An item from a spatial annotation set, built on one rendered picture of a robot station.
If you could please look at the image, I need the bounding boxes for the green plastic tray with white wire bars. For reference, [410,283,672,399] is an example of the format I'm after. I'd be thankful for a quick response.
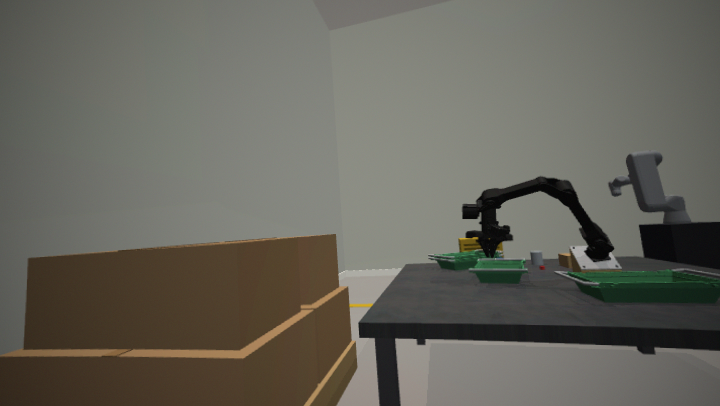
[554,269,720,304]

